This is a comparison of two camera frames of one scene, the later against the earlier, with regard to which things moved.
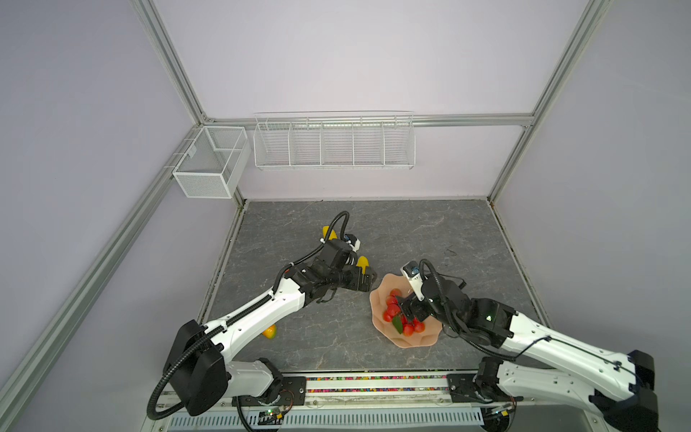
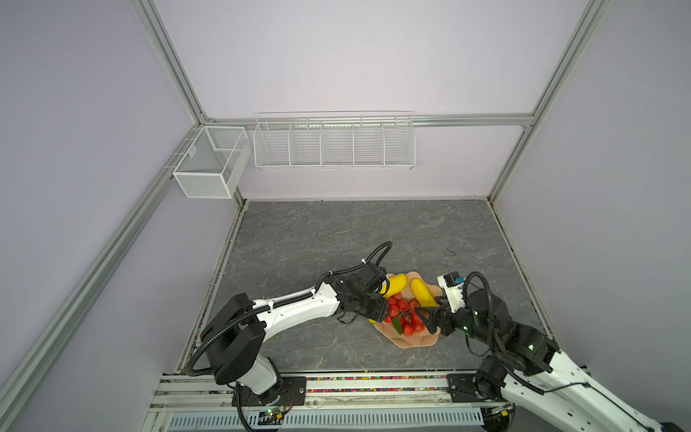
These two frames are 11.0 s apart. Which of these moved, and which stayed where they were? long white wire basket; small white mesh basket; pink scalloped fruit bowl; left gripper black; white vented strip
Moved: left gripper black
Stayed: pink scalloped fruit bowl; white vented strip; small white mesh basket; long white wire basket
